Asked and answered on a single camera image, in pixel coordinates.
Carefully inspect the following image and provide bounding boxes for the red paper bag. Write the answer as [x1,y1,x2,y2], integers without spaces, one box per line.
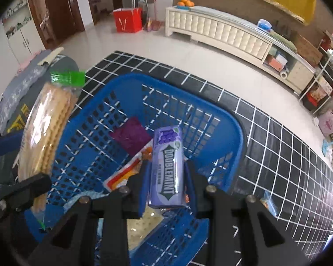
[113,8,143,33]

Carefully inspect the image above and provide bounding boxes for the white tv cabinet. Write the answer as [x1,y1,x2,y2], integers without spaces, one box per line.
[166,6,318,95]

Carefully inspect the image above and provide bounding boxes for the purple gum box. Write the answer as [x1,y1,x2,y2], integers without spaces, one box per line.
[148,126,187,209]

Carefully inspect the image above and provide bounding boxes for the red snack pouch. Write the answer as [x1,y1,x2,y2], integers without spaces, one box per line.
[103,139,156,193]

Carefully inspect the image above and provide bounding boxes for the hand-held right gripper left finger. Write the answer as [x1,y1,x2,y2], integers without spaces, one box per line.
[28,161,153,266]

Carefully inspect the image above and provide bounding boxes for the white shelf rack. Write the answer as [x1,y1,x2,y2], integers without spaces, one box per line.
[298,30,333,117]

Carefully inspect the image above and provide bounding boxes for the brown wooden door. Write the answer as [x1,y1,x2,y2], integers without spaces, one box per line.
[26,0,85,49]

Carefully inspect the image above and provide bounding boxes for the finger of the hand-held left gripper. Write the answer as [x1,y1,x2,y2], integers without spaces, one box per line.
[0,131,25,157]
[0,173,53,220]

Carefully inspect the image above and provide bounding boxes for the pink bag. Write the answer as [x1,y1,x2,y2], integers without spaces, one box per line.
[318,111,333,137]

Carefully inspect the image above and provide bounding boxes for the blue tissue box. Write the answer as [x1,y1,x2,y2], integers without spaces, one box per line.
[257,19,272,32]

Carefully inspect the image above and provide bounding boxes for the purple snack packet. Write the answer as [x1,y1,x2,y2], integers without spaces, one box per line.
[109,116,153,157]

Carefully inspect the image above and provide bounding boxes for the grey cloth pile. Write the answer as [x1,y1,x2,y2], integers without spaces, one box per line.
[0,47,79,145]

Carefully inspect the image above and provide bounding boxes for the green folded cloth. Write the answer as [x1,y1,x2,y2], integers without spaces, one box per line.
[269,30,297,52]

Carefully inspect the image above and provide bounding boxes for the brown cardboard box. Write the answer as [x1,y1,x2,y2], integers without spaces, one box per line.
[295,35,324,67]

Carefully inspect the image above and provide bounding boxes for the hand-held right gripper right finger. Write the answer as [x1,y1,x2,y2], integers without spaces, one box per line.
[183,159,313,266]

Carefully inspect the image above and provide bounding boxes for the pink cloth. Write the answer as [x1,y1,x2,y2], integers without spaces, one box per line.
[17,50,42,72]

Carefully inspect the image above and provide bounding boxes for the clear cracker packet green ends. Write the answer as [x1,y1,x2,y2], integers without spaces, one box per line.
[17,71,86,222]

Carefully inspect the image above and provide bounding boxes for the broom and dustpan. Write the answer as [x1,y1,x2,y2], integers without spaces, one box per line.
[143,0,161,31]

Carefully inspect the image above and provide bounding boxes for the white wall cabinet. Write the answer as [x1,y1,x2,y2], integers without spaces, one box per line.
[1,0,46,64]

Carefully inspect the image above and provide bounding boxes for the blue plastic basket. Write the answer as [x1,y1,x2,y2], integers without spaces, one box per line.
[24,73,246,266]

